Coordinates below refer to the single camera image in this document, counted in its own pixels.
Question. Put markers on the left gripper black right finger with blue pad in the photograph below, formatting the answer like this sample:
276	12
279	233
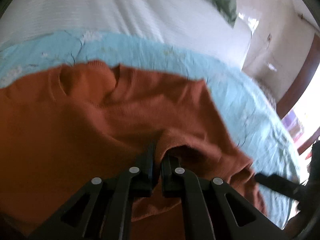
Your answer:
212	209

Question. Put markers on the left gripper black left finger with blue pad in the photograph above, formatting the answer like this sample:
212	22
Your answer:
102	208

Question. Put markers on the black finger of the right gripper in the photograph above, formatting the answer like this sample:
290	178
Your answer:
281	185

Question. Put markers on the rust orange knit sweater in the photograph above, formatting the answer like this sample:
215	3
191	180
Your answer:
62	127

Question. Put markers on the light blue floral quilt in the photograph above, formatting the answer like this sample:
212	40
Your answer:
252	125

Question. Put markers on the white grey striped pillow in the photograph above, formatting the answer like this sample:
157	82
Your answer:
191	24

